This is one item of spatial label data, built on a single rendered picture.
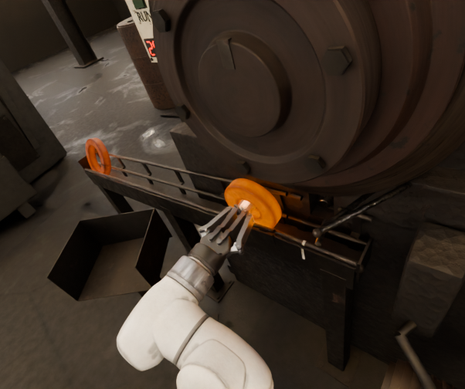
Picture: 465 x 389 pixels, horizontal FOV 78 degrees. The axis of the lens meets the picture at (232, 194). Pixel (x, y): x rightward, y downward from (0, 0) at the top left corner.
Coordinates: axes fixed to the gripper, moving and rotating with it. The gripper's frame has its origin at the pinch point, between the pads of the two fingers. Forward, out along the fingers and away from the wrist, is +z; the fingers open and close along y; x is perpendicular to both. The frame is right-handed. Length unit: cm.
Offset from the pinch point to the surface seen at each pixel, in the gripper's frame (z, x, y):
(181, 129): 9.5, 10.5, -28.5
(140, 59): 139, -26, -238
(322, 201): 7.9, -2.0, 15.0
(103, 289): -36, -15, -34
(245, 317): -10, -76, -18
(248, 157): -9.9, 25.4, 13.6
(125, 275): -29.6, -14.8, -30.7
